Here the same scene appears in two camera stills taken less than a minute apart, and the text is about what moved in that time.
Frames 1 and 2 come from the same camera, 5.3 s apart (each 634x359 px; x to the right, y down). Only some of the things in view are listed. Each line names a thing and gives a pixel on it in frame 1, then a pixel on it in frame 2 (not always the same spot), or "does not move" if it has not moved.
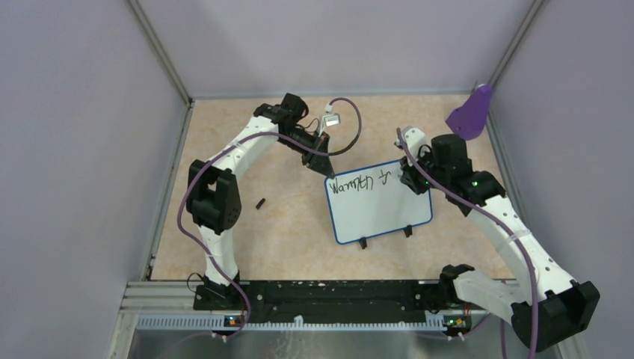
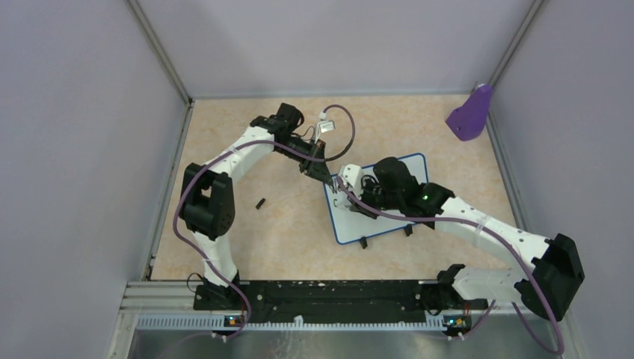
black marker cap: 260,203 does not move
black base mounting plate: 345,299 does not move
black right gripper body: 418,180 to 372,195
